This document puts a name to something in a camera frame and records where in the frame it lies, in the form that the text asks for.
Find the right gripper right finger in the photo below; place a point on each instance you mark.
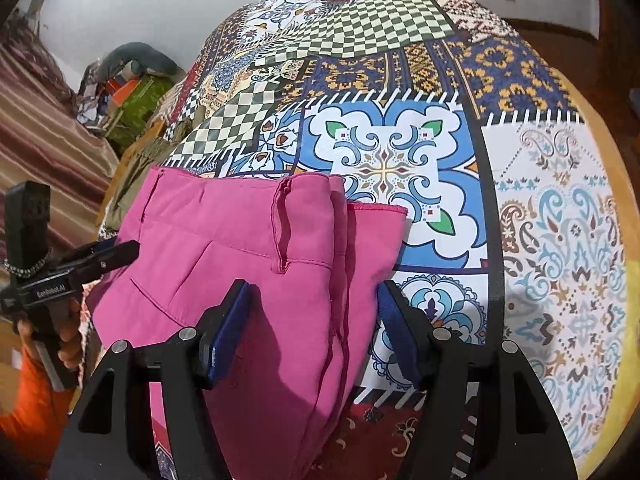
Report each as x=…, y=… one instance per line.
x=485, y=414

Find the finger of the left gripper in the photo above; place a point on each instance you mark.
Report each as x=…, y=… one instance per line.
x=120, y=255

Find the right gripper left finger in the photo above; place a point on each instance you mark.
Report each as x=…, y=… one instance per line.
x=110, y=434

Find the pink pants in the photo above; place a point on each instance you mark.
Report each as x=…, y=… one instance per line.
x=314, y=259

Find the orange sleeve forearm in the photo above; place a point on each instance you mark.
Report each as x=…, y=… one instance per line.
x=31, y=432

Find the left hand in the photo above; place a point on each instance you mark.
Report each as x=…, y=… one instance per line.
x=69, y=338

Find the olive green folded garment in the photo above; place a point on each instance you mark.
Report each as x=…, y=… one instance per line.
x=129, y=185

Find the striped brown curtain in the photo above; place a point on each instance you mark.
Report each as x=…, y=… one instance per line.
x=42, y=141

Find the green storage bag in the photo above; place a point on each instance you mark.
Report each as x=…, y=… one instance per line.
x=131, y=108

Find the grey plush toy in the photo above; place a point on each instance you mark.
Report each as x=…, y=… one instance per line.
x=141, y=59

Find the patchwork patterned bedspread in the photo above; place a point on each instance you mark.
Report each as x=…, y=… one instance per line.
x=518, y=207

